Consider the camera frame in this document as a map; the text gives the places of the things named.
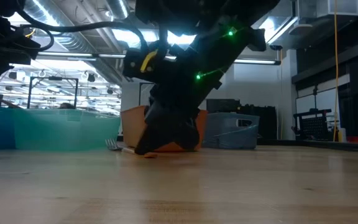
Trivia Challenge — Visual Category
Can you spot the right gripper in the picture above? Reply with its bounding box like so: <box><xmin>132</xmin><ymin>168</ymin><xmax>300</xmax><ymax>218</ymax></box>
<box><xmin>122</xmin><ymin>46</ymin><xmax>223</xmax><ymax>156</ymax></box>

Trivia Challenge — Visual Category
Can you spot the orange plastic bin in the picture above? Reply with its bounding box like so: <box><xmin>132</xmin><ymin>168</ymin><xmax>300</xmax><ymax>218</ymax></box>
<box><xmin>120</xmin><ymin>105</ymin><xmax>209</xmax><ymax>153</ymax></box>

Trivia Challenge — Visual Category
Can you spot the orange-handled silver fork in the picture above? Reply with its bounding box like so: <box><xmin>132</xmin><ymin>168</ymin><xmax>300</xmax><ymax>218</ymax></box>
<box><xmin>104</xmin><ymin>138</ymin><xmax>158</xmax><ymax>159</ymax></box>

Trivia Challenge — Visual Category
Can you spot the grey plastic bin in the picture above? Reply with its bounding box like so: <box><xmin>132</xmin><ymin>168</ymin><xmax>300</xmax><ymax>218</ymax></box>
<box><xmin>201</xmin><ymin>112</ymin><xmax>260</xmax><ymax>151</ymax></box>

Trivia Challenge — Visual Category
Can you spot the teal plastic bin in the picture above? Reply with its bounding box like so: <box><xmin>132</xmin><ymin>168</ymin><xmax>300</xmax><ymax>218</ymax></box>
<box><xmin>12</xmin><ymin>108</ymin><xmax>122</xmax><ymax>152</ymax></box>

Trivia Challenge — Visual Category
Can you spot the long white light bar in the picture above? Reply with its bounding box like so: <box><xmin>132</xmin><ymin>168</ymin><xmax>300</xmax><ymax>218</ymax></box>
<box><xmin>37</xmin><ymin>51</ymin><xmax>282</xmax><ymax>66</ymax></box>

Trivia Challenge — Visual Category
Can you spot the black equipment rack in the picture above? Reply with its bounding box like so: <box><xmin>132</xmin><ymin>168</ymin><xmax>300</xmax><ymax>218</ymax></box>
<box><xmin>293</xmin><ymin>83</ymin><xmax>333</xmax><ymax>141</ymax></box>

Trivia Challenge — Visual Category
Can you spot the whiteboard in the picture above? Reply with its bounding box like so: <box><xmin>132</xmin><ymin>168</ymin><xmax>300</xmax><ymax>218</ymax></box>
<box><xmin>295</xmin><ymin>87</ymin><xmax>341</xmax><ymax>125</ymax></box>

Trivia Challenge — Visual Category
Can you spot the yellow cable tag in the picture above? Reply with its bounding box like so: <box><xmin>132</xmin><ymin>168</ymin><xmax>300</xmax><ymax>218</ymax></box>
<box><xmin>139</xmin><ymin>49</ymin><xmax>158</xmax><ymax>74</ymax></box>

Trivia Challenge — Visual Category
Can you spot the black looped wrist cable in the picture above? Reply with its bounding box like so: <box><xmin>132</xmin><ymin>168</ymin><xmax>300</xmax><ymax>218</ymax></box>
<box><xmin>16</xmin><ymin>8</ymin><xmax>150</xmax><ymax>54</ymax></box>

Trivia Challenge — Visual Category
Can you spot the silver ventilation duct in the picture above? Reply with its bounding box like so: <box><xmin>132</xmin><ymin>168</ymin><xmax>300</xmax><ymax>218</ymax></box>
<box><xmin>23</xmin><ymin>0</ymin><xmax>136</xmax><ymax>85</ymax></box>

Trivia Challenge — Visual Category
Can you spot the black aluminium table frame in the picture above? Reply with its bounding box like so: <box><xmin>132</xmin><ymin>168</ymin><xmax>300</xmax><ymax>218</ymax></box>
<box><xmin>256</xmin><ymin>138</ymin><xmax>358</xmax><ymax>154</ymax></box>

